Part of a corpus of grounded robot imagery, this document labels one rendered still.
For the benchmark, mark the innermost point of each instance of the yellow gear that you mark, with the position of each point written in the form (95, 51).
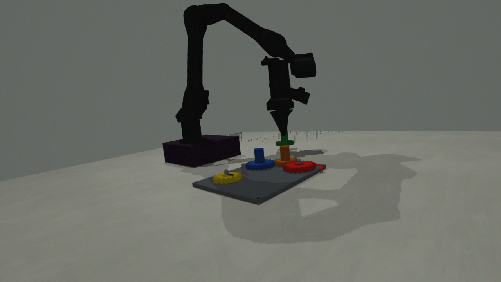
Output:
(229, 178)

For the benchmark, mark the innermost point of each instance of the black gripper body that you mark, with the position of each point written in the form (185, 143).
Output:
(278, 100)

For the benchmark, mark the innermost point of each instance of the dark green gear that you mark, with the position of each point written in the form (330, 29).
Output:
(284, 140)

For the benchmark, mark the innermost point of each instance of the brown toothed gear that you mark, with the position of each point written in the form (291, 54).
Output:
(285, 156)

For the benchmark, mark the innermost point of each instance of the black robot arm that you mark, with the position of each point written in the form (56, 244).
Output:
(195, 99)

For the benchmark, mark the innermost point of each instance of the blue gear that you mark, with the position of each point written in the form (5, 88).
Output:
(259, 163)

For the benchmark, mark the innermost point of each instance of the red gear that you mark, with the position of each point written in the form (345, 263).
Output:
(304, 166)

